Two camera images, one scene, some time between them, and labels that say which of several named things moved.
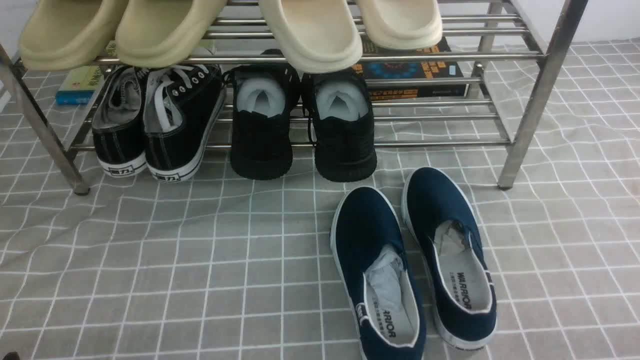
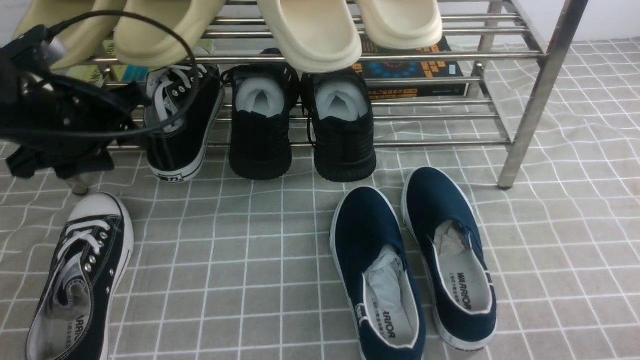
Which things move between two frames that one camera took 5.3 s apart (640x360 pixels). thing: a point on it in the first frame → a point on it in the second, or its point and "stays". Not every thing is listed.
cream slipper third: (316, 36) stays
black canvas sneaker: (182, 104) stays
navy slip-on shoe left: (378, 275) stays
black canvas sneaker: (118, 127) → (71, 320)
